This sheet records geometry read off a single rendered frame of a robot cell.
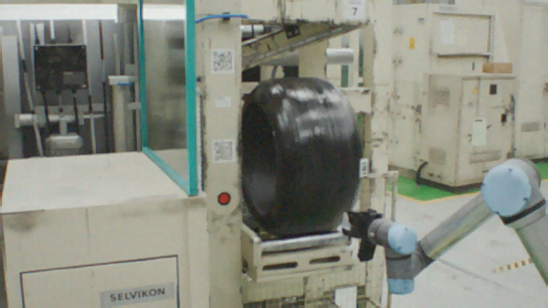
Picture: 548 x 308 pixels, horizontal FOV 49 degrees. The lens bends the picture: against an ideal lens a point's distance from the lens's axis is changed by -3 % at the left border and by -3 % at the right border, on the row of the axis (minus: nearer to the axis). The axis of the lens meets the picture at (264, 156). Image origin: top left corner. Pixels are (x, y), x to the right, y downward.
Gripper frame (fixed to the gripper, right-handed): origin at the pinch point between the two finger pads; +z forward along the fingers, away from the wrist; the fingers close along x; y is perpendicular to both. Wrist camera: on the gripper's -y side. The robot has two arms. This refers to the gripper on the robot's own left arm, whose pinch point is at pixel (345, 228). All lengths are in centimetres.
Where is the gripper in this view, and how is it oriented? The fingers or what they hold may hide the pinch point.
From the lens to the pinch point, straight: 197.9
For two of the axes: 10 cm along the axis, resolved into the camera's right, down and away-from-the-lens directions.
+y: -0.4, -10.0, -0.7
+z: -3.5, -0.5, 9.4
